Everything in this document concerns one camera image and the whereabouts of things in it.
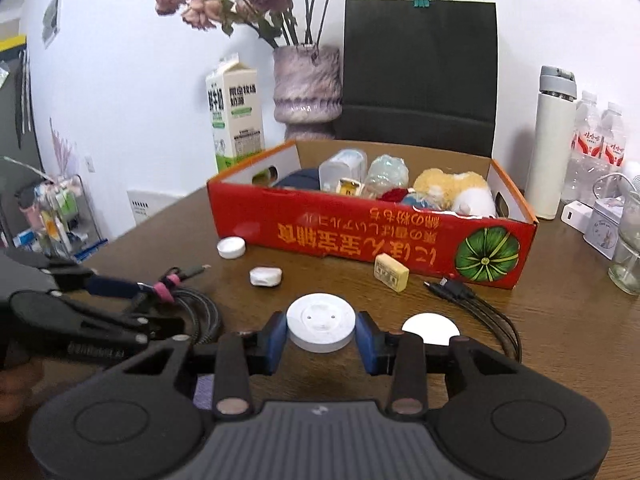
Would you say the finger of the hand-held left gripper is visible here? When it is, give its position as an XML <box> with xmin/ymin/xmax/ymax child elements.
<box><xmin>60</xmin><ymin>300</ymin><xmax>190</xmax><ymax>345</ymax></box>
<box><xmin>47</xmin><ymin>265</ymin><xmax>151</xmax><ymax>298</ymax></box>

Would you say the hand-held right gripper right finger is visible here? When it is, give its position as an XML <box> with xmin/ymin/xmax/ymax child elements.
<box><xmin>354</xmin><ymin>311</ymin><xmax>518</xmax><ymax>421</ymax></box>

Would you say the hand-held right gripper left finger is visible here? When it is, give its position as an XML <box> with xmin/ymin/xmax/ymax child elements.
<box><xmin>122</xmin><ymin>311</ymin><xmax>291</xmax><ymax>420</ymax></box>

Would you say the white round disc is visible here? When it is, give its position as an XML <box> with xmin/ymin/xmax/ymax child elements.
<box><xmin>401</xmin><ymin>312</ymin><xmax>461</xmax><ymax>347</ymax></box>
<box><xmin>286</xmin><ymin>292</ymin><xmax>357</xmax><ymax>352</ymax></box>

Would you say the black braided cable pink tie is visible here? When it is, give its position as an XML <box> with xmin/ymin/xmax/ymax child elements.
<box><xmin>127</xmin><ymin>262</ymin><xmax>223</xmax><ymax>346</ymax></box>

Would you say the red cardboard box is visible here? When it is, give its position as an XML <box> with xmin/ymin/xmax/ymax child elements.
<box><xmin>206</xmin><ymin>140</ymin><xmax>540</xmax><ymax>291</ymax></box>

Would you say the dark blue zip pouch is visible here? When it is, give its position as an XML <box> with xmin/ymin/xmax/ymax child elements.
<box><xmin>274</xmin><ymin>169</ymin><xmax>323</xmax><ymax>192</ymax></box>

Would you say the iridescent plastic bag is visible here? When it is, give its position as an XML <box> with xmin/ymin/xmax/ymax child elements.
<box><xmin>365</xmin><ymin>154</ymin><xmax>412</xmax><ymax>198</ymax></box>

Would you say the yellow plush toy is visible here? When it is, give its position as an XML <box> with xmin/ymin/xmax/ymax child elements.
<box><xmin>412</xmin><ymin>169</ymin><xmax>493</xmax><ymax>211</ymax></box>

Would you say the white plush toy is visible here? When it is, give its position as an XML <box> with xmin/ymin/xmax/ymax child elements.
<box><xmin>452</xmin><ymin>186</ymin><xmax>498</xmax><ymax>218</ymax></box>

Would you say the translucent white plastic container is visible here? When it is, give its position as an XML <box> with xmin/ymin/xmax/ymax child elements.
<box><xmin>318</xmin><ymin>148</ymin><xmax>369</xmax><ymax>193</ymax></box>

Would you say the person's left hand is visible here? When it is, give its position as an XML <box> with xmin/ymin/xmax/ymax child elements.
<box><xmin>0</xmin><ymin>357</ymin><xmax>46</xmax><ymax>423</ymax></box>

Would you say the small white rounded case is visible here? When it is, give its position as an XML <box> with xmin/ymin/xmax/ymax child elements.
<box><xmin>249</xmin><ymin>266</ymin><xmax>283</xmax><ymax>288</ymax></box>

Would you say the yellow rectangular block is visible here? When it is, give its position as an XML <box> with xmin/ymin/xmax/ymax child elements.
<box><xmin>374</xmin><ymin>253</ymin><xmax>410</xmax><ymax>292</ymax></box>

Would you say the wooden desk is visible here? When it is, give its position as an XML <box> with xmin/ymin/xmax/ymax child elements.
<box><xmin>75</xmin><ymin>180</ymin><xmax>640</xmax><ymax>480</ymax></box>

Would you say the white bottle cap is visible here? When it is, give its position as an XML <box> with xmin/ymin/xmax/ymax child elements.
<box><xmin>216</xmin><ymin>236</ymin><xmax>247</xmax><ymax>260</ymax></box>

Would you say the dark cabinet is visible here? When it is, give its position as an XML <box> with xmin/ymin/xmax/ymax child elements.
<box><xmin>0</xmin><ymin>35</ymin><xmax>46</xmax><ymax>251</ymax></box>

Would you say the green white milk carton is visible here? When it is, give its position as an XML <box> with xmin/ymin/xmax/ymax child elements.
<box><xmin>205</xmin><ymin>56</ymin><xmax>266</xmax><ymax>175</ymax></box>

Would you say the white charger cube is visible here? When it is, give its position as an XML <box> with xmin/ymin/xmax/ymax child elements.
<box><xmin>561</xmin><ymin>201</ymin><xmax>596</xmax><ymax>235</ymax></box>

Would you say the purple grey ceramic vase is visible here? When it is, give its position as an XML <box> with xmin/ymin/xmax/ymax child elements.
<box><xmin>272</xmin><ymin>44</ymin><xmax>343</xmax><ymax>141</ymax></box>

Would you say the white tin box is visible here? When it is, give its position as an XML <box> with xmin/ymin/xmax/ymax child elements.
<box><xmin>582</xmin><ymin>196</ymin><xmax>626</xmax><ymax>261</ymax></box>

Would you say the white thermos bottle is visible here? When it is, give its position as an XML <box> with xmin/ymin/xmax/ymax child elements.
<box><xmin>524</xmin><ymin>65</ymin><xmax>578</xmax><ymax>221</ymax></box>

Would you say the clear glass cup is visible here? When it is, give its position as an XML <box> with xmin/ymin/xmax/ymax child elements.
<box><xmin>607</xmin><ymin>202</ymin><xmax>640</xmax><ymax>296</ymax></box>

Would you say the black paper bag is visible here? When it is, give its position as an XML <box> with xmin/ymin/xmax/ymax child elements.
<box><xmin>334</xmin><ymin>0</ymin><xmax>498</xmax><ymax>158</ymax></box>

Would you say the clear water bottle red label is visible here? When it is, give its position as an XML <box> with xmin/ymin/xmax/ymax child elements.
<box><xmin>597</xmin><ymin>101</ymin><xmax>628</xmax><ymax>181</ymax></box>
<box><xmin>560</xmin><ymin>91</ymin><xmax>603</xmax><ymax>206</ymax></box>

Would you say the wire storage rack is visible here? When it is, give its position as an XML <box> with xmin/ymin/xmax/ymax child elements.
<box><xmin>15</xmin><ymin>172</ymin><xmax>108</xmax><ymax>261</ymax></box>

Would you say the purple cloth drawstring bag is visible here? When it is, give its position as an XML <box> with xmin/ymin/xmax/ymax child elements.
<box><xmin>192</xmin><ymin>374</ymin><xmax>217</xmax><ymax>410</ymax></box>

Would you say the black multi-head cable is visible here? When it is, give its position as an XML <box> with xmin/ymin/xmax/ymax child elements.
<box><xmin>424</xmin><ymin>276</ymin><xmax>523</xmax><ymax>361</ymax></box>

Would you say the purple wall sticker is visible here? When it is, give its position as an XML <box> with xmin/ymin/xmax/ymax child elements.
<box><xmin>47</xmin><ymin>117</ymin><xmax>78</xmax><ymax>176</ymax></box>

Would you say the wall picture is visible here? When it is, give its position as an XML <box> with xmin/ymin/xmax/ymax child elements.
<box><xmin>41</xmin><ymin>0</ymin><xmax>63</xmax><ymax>48</ymax></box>

